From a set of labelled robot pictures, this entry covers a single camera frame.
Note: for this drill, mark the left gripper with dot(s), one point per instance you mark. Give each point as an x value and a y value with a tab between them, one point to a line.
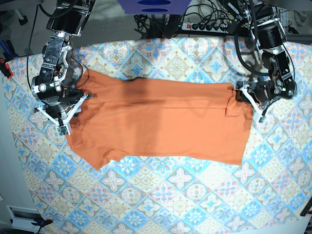
261	91

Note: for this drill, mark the red clamp left edge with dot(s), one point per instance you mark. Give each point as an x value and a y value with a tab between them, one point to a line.
5	69

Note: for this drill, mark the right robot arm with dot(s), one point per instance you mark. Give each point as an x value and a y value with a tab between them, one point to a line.
55	86

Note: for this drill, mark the blue clamp bottom left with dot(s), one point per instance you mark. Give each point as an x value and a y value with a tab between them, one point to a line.
41	222

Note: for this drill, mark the patterned tile tablecloth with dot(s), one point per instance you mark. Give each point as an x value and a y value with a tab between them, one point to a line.
167	195

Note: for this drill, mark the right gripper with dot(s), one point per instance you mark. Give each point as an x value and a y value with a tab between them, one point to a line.
58	104

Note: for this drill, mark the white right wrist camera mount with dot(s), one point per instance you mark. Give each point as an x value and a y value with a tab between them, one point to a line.
62	124

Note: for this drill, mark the black clamp right edge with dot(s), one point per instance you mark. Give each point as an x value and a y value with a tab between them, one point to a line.
306	209

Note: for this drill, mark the white power strip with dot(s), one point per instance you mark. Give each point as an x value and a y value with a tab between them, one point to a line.
203	27

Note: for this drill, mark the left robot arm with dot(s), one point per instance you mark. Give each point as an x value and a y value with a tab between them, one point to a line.
266	33

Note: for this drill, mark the orange T-shirt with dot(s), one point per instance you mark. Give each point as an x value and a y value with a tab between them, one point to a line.
156	117

